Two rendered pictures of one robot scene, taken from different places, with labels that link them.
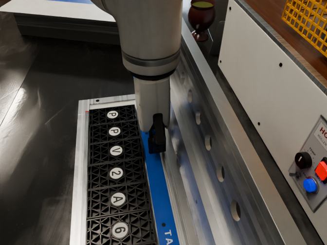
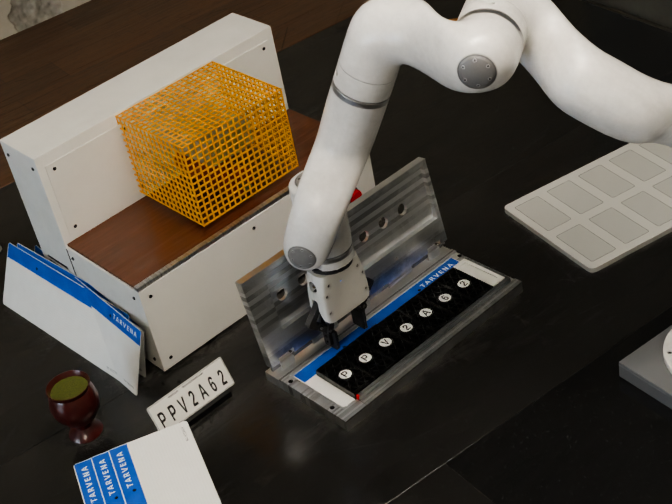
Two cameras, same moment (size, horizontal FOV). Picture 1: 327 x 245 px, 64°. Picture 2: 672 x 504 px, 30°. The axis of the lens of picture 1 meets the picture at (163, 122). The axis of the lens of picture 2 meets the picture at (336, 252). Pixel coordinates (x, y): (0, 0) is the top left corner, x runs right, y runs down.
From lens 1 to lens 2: 2.14 m
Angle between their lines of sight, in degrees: 80
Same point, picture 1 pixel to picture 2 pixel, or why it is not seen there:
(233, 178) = (389, 205)
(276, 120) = not seen: hidden behind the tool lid
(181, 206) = (397, 290)
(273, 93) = (262, 250)
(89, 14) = (189, 478)
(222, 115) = (365, 198)
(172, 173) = (372, 309)
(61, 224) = (471, 344)
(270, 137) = not seen: hidden behind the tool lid
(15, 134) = (433, 446)
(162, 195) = (398, 302)
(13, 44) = not seen: outside the picture
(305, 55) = (251, 207)
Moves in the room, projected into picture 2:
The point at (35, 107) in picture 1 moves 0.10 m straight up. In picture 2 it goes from (383, 469) to (374, 423)
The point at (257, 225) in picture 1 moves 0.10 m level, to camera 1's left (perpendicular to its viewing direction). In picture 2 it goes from (410, 188) to (442, 210)
